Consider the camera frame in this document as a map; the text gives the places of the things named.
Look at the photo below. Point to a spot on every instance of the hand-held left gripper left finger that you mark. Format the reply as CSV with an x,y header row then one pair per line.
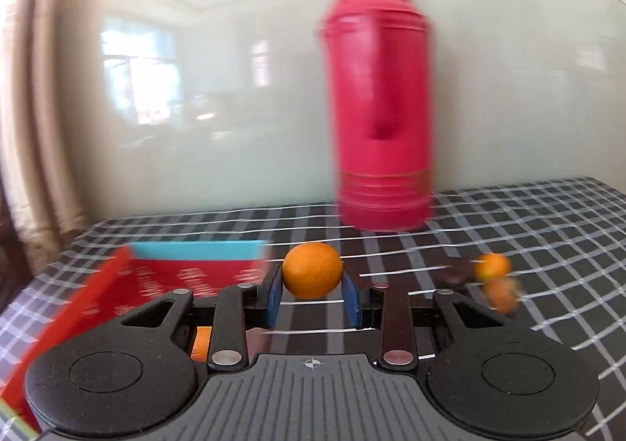
x,y
274,300

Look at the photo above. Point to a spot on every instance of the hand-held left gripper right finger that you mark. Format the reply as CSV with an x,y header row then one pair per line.
x,y
351,303

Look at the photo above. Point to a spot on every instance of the large orange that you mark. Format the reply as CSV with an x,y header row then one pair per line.
x,y
312,271

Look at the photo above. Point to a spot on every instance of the colourful cardboard box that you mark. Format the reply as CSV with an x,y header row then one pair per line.
x,y
122,284

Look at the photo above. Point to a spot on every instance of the dark brown fruit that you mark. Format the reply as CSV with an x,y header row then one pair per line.
x,y
455,272

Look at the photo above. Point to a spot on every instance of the small orange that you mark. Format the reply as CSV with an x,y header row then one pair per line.
x,y
494,265

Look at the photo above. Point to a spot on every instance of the orange persimmon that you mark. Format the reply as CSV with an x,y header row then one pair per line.
x,y
503,295

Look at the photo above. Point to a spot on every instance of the black checkered tablecloth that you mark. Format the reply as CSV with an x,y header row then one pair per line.
x,y
538,250

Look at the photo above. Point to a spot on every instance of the red thermos flask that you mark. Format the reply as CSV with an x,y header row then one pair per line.
x,y
381,99

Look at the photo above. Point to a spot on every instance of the beige curtain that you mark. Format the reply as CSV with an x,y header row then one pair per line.
x,y
34,104

